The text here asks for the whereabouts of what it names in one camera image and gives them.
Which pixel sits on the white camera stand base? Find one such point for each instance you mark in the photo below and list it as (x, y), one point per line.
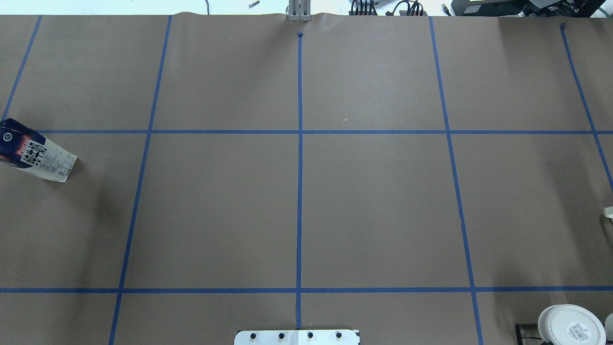
(298, 337)

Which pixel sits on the blue white milk carton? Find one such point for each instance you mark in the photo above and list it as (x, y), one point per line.
(27, 150)

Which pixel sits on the white mug with handle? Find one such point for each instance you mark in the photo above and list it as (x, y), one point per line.
(608, 212)

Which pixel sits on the aluminium profile post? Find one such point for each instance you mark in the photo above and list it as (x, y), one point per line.
(299, 10)

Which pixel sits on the white upturned cup right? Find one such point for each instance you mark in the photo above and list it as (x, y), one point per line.
(570, 324)

